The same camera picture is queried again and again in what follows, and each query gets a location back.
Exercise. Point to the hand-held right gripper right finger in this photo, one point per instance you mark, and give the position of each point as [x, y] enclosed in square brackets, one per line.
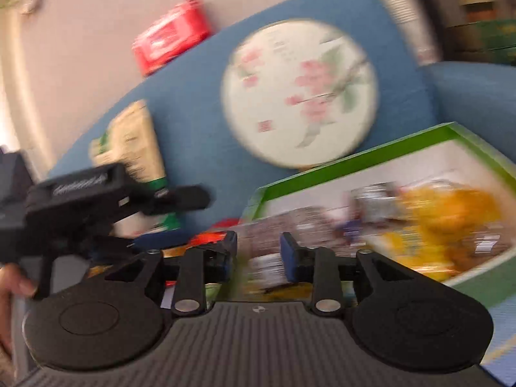
[287, 258]

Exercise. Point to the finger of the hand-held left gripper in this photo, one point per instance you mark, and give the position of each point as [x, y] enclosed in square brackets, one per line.
[161, 238]
[177, 199]

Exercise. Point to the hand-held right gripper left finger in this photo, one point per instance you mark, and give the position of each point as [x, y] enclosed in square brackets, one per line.
[230, 256]

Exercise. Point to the dark label clear snack packet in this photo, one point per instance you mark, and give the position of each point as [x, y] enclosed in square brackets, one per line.
[266, 229]

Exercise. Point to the green cardboard box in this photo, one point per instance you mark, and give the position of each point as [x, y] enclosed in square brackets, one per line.
[322, 193]

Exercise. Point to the yellow snack packet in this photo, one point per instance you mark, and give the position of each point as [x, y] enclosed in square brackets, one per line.
[447, 217]

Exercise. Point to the person's left hand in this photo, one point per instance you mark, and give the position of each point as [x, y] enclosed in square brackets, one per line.
[14, 282]

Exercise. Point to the red snack packet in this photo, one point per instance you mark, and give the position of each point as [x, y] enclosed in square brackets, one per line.
[209, 237]

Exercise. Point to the large beige snack bag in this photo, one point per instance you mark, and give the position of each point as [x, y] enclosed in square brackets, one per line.
[133, 137]

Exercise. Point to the blue cushion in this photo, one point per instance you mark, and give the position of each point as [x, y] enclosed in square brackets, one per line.
[193, 100]

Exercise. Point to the round floral tin lid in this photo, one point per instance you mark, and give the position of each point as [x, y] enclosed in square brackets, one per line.
[282, 88]

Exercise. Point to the red wet wipes pack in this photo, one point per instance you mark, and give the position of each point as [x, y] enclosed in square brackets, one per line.
[169, 36]

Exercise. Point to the light blue striped towel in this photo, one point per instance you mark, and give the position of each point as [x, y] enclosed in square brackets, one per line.
[504, 338]

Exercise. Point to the dark green carton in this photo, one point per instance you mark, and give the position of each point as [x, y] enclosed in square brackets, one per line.
[487, 40]

